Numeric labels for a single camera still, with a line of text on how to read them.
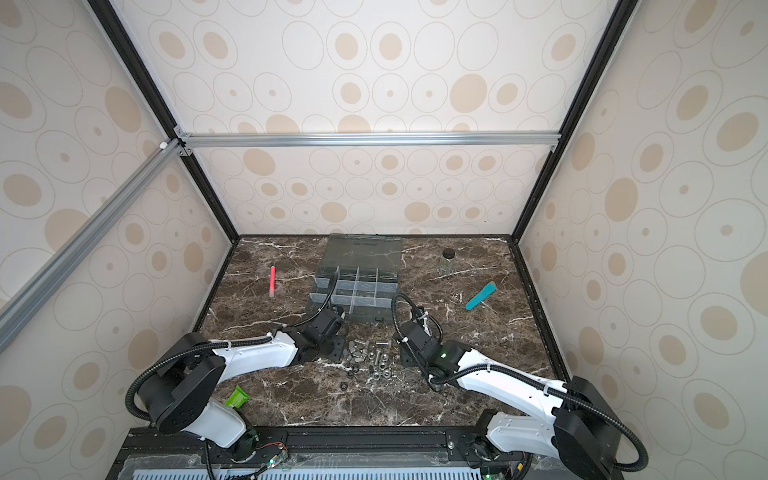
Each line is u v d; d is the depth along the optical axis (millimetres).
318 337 701
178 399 431
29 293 531
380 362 873
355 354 881
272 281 1060
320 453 730
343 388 832
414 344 605
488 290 1042
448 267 1050
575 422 402
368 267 1122
